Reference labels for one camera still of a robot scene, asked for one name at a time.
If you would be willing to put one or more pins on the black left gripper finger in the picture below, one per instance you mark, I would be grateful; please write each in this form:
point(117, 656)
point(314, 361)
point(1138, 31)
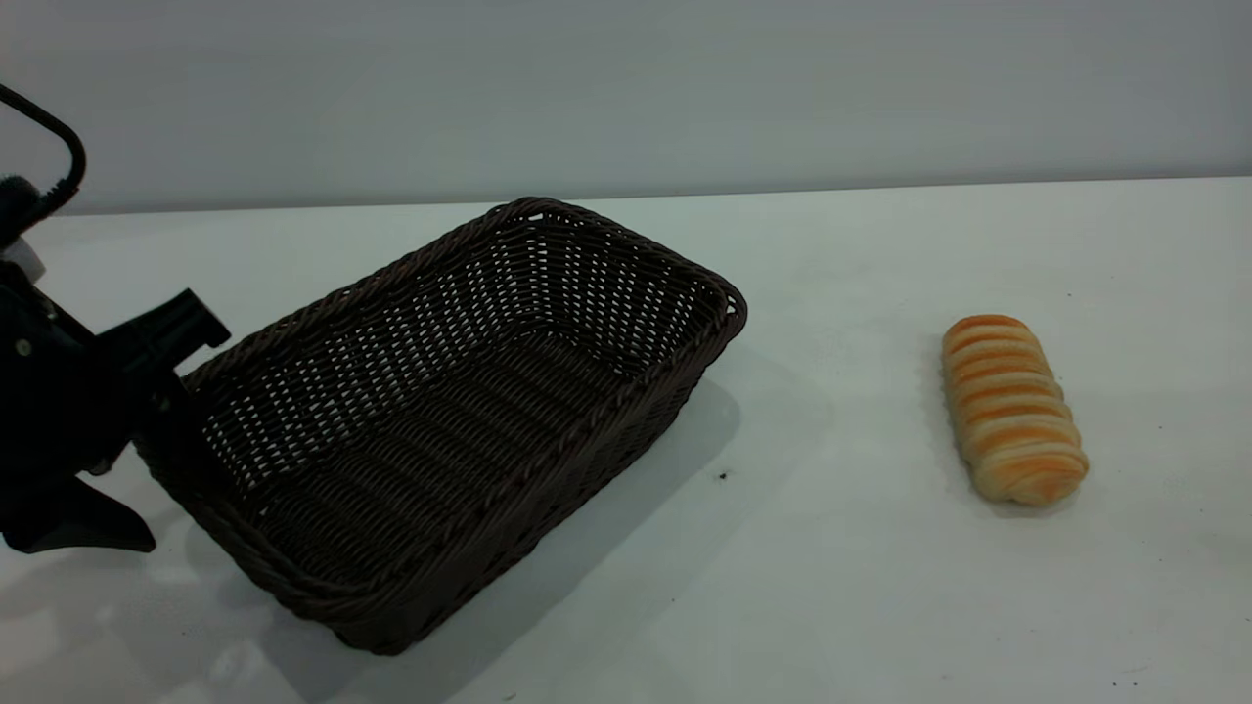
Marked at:
point(78, 523)
point(166, 332)

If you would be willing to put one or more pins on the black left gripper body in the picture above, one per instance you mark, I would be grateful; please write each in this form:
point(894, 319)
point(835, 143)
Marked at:
point(49, 401)

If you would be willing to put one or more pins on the black woven wicker basket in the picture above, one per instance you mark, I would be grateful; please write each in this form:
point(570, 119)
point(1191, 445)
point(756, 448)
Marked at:
point(460, 450)

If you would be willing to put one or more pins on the striped orange bread roll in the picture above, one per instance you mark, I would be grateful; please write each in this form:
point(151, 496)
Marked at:
point(1011, 411)

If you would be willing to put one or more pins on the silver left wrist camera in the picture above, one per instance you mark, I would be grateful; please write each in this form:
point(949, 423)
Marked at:
point(20, 260)

